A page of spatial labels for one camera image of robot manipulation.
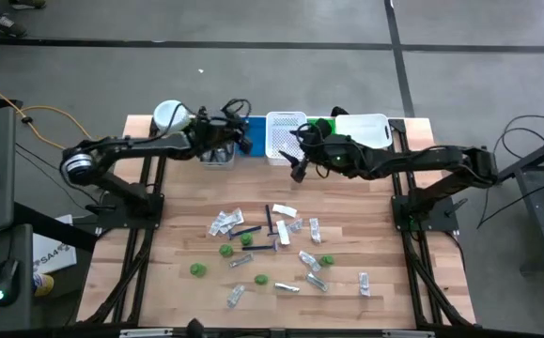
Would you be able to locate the person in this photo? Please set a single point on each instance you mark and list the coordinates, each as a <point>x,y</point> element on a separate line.
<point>10,27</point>

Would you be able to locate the white perforated plastic basket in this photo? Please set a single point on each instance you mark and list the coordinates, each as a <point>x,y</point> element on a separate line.
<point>285,136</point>

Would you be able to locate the black computer mouse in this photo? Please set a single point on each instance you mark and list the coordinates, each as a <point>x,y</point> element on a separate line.
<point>4,281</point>

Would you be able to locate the wide white plastic bin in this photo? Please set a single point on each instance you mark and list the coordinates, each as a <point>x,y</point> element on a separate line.
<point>365,129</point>

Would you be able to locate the white cardboard box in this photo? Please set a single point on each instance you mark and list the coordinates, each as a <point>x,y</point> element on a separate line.
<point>53,253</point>

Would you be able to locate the silver metal bracket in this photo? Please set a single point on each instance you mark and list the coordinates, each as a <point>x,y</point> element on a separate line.
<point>144,333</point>
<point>408,333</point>

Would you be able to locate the green plastic basket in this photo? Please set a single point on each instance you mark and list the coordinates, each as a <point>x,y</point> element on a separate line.
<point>323,123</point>

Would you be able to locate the black aluminium mount frame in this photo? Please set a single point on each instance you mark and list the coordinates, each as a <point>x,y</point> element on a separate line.
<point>112,221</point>
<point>445,223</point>

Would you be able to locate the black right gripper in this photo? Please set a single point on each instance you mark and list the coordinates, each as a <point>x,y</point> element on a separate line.
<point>337,155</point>

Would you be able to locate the black desk support bar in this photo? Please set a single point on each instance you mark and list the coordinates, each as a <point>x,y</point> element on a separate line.
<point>55,226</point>

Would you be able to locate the black computer desk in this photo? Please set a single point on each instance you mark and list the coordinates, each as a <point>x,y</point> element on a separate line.
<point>22,244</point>

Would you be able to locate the grey roll-on deodorant bottle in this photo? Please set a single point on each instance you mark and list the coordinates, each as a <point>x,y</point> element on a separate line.
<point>208,155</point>
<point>224,153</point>

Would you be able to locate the black clamp knob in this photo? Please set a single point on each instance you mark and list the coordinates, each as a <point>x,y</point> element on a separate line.
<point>201,112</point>
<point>338,112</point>

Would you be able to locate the yellow cup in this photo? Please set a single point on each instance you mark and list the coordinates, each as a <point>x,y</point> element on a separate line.
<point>45,285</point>

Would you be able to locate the blue disposable razor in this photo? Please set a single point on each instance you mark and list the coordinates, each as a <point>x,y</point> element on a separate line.
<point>248,230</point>
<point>268,218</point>
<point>257,247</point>

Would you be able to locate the narrow white plastic bin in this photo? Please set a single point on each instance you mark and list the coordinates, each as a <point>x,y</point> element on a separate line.
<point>217,165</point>

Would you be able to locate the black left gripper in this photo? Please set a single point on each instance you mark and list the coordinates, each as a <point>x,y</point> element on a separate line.
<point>215,131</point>

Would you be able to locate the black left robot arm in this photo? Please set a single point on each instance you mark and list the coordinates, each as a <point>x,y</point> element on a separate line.
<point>135,146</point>

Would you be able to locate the black metal table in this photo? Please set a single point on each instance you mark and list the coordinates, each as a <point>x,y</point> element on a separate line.
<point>541,220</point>

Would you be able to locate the green wipes canister white lid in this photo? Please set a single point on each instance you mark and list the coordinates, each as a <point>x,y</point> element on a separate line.
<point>168,115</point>

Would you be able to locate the blue plastic basket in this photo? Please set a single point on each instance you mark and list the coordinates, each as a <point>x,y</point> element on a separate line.
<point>258,136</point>

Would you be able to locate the printed white paper sachet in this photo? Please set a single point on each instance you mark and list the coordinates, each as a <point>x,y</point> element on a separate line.
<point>215,226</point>
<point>234,218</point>

